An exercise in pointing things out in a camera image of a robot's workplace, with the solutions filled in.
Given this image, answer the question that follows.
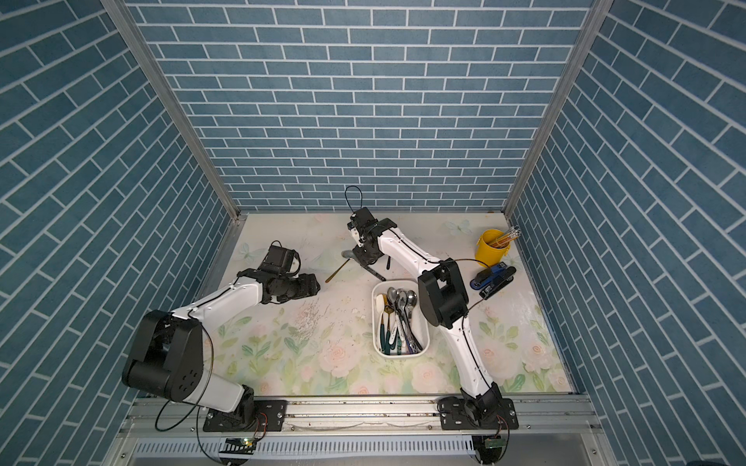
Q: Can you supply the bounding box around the yellow pen cup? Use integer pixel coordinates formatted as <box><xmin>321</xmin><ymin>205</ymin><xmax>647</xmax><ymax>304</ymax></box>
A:
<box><xmin>474</xmin><ymin>229</ymin><xmax>511</xmax><ymax>267</ymax></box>

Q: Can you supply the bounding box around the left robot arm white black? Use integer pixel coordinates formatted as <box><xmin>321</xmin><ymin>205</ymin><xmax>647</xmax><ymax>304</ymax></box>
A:
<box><xmin>122</xmin><ymin>269</ymin><xmax>321</xmax><ymax>413</ymax></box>

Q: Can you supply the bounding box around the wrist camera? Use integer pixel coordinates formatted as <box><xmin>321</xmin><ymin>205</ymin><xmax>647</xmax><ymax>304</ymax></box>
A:
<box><xmin>348</xmin><ymin>207</ymin><xmax>378</xmax><ymax>237</ymax></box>
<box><xmin>258</xmin><ymin>240</ymin><xmax>301</xmax><ymax>277</ymax></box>

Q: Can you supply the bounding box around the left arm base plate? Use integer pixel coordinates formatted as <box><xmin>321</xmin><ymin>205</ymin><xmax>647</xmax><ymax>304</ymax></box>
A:
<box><xmin>203</xmin><ymin>398</ymin><xmax>289</xmax><ymax>433</ymax></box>

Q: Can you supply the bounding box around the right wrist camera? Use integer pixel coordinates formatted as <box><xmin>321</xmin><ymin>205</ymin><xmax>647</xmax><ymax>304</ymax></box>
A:
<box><xmin>348</xmin><ymin>207</ymin><xmax>378</xmax><ymax>237</ymax></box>

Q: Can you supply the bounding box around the blue black stapler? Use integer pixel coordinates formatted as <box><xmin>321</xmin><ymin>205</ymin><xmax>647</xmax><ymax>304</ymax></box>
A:
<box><xmin>469</xmin><ymin>262</ymin><xmax>517</xmax><ymax>300</ymax></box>

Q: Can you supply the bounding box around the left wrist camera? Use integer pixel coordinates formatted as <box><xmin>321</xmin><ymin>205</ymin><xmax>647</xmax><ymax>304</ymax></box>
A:
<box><xmin>258</xmin><ymin>240</ymin><xmax>301</xmax><ymax>277</ymax></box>

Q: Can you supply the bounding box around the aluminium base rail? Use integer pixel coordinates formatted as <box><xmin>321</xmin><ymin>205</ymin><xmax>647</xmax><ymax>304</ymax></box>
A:
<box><xmin>117</xmin><ymin>393</ymin><xmax>603</xmax><ymax>439</ymax></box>

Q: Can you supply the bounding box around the white plastic storage box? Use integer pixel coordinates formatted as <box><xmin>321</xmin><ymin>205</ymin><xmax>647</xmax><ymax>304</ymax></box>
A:
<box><xmin>372</xmin><ymin>280</ymin><xmax>431</xmax><ymax>359</ymax></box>

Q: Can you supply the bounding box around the bronze brown spoon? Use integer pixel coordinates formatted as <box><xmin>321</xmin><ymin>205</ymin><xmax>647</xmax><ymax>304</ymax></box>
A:
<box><xmin>324</xmin><ymin>258</ymin><xmax>351</xmax><ymax>283</ymax></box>

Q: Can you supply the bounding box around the black handled steel spoon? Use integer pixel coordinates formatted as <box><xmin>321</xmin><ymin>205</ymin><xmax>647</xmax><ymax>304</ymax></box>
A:
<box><xmin>361</xmin><ymin>264</ymin><xmax>387</xmax><ymax>282</ymax></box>

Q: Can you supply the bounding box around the white ceramic spoon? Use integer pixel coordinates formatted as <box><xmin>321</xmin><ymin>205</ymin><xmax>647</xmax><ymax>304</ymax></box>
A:
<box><xmin>375</xmin><ymin>293</ymin><xmax>389</xmax><ymax>316</ymax></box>

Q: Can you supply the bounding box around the floral table mat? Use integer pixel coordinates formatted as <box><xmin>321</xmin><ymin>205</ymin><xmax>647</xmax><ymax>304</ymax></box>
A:
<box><xmin>204</xmin><ymin>213</ymin><xmax>573</xmax><ymax>397</ymax></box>

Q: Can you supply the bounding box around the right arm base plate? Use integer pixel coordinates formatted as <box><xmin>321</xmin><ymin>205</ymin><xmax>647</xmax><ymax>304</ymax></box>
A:
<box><xmin>436</xmin><ymin>396</ymin><xmax>520</xmax><ymax>431</ymax></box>

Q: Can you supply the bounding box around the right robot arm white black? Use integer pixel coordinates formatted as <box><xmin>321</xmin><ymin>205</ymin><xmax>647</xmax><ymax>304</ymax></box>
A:
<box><xmin>348</xmin><ymin>208</ymin><xmax>504</xmax><ymax>423</ymax></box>

